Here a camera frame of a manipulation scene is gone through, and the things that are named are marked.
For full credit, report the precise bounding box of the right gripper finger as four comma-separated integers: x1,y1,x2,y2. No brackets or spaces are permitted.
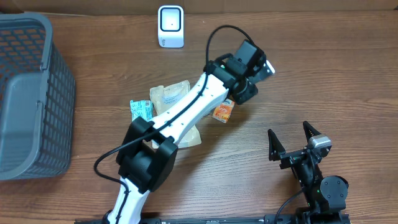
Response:
267,129,285,161
303,121,322,142

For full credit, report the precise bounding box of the orange tissue packet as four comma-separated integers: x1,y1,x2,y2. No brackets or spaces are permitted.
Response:
212,99,235,123

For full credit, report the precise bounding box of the beige powder pouch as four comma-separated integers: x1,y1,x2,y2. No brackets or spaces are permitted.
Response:
150,80,201,148

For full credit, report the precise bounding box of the teal snack packet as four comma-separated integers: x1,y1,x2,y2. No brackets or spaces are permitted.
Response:
130,100,154,121

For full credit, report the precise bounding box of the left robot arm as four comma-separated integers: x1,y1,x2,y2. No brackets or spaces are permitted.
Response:
102,40,274,223

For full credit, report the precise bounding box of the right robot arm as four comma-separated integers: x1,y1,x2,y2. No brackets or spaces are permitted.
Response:
267,121,351,223

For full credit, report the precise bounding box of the white barcode scanner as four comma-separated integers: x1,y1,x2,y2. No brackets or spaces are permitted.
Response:
157,5,184,48

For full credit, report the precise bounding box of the grey plastic mesh basket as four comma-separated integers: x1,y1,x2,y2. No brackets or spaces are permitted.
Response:
1,12,76,180

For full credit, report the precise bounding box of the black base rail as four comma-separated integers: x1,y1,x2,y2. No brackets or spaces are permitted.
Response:
74,213,351,224

